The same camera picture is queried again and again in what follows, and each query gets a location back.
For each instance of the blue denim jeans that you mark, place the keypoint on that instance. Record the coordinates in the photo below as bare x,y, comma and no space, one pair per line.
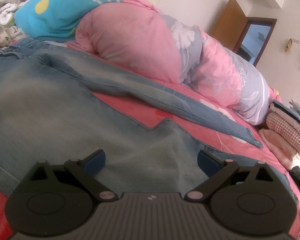
65,109

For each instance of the pink floral duvet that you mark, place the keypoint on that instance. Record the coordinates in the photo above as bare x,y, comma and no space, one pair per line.
136,35

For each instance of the stack of folded pink clothes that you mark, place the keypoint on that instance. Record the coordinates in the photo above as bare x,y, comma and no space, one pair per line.
282,133

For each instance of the beige garment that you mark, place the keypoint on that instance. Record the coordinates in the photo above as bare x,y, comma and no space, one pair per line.
9,34

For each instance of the brown wooden door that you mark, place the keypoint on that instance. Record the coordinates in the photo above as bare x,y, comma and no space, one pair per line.
229,26

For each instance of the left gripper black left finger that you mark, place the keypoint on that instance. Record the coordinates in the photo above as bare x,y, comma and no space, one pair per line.
52,200

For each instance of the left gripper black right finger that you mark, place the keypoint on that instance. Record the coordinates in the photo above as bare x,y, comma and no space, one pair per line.
242,200

